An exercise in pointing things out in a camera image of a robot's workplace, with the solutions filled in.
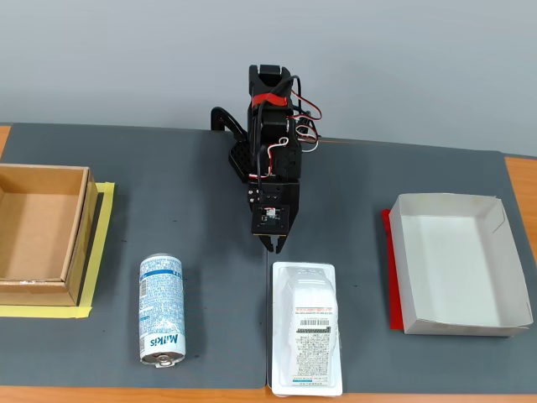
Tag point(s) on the gray paper tray box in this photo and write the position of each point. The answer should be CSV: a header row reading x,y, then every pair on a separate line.
x,y
453,268

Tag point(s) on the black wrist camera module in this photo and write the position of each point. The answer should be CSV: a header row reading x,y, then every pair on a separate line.
x,y
270,218

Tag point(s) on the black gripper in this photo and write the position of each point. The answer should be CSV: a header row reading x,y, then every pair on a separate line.
x,y
293,201

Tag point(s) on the red band on arm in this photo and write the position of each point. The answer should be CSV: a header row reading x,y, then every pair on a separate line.
x,y
272,99

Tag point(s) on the Milkis drink can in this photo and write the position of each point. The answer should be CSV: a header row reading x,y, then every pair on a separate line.
x,y
161,310

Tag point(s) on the yellow tape frame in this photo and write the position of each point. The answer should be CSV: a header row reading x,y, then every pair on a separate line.
x,y
100,252

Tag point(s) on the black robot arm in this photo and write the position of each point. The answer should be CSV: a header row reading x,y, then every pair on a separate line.
x,y
268,126

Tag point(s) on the white packaged sandwich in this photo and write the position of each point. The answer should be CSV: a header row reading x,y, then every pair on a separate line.
x,y
308,327

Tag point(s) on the black table clamp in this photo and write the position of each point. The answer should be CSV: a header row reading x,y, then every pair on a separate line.
x,y
226,119

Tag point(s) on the dark gray table mat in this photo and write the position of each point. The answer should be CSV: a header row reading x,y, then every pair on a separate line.
x,y
361,210
201,210

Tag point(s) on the brown cardboard box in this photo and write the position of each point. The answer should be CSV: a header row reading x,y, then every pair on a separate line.
x,y
38,235

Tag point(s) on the red tape marker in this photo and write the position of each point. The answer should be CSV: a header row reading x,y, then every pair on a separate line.
x,y
392,285

